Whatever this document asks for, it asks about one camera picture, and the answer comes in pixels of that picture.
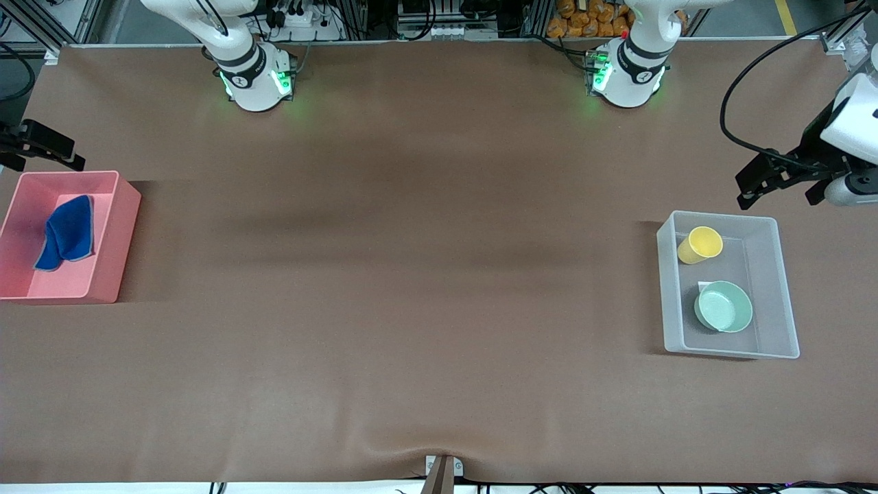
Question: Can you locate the yellow cup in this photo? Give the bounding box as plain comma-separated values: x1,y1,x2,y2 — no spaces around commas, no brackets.
677,226,724,266

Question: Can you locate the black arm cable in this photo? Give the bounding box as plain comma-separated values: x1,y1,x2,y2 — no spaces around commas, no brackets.
720,7,862,172
194,0,228,35

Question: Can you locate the pink plastic bin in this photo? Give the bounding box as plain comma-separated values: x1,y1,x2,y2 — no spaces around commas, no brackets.
0,171,142,304

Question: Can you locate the blue cloth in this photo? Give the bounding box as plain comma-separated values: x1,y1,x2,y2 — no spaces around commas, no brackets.
34,195,95,272

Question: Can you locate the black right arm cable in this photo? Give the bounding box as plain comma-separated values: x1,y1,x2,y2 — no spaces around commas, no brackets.
194,0,228,35

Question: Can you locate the aluminium frame profile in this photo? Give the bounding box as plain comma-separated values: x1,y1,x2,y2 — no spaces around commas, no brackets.
0,0,104,49

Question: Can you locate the brown table cover mat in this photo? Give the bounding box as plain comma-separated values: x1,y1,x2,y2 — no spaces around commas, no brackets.
0,40,878,484

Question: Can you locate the clear plastic bin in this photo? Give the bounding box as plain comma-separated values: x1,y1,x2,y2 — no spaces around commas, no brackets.
656,210,800,360

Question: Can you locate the metal table edge bracket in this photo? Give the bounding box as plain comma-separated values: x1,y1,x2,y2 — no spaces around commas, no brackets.
424,454,464,494

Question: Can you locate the aluminium corner post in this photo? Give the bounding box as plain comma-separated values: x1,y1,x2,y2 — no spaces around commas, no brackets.
820,7,865,54

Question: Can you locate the orange snack bag pile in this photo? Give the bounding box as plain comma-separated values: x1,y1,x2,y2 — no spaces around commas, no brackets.
547,0,632,38

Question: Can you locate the white power strip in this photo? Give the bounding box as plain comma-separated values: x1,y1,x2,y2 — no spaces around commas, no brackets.
264,5,344,40

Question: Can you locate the mint green bowl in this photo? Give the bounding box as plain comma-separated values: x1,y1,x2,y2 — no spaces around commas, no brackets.
693,281,754,333

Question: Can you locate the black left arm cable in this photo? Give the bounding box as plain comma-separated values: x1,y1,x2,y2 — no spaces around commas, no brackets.
720,7,862,172

